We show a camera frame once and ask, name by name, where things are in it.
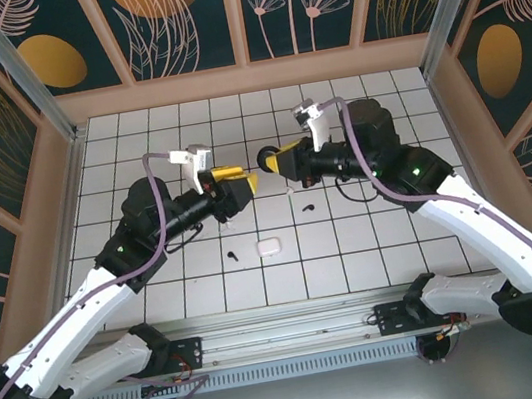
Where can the small white scrap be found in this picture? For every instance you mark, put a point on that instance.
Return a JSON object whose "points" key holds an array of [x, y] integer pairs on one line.
{"points": [[289, 189], [230, 224]]}

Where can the black round disc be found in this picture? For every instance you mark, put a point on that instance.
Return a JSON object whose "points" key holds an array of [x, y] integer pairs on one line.
{"points": [[264, 155]]}

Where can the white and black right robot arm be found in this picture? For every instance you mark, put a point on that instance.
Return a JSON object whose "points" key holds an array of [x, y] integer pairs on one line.
{"points": [[493, 229]]}

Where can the white earbud charging case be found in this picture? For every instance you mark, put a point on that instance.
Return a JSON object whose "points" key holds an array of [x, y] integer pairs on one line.
{"points": [[268, 247]]}

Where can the aluminium corner post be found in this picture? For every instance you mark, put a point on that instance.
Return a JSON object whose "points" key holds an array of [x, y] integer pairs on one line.
{"points": [[18, 71], [450, 3]]}

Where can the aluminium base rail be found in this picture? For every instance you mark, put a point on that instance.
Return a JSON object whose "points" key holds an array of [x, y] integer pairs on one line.
{"points": [[291, 329]]}

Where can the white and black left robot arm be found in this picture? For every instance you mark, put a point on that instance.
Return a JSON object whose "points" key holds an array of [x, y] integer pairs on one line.
{"points": [[77, 315]]}

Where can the aluminium side rail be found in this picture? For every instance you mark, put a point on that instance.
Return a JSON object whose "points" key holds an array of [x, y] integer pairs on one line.
{"points": [[71, 190], [439, 101]]}

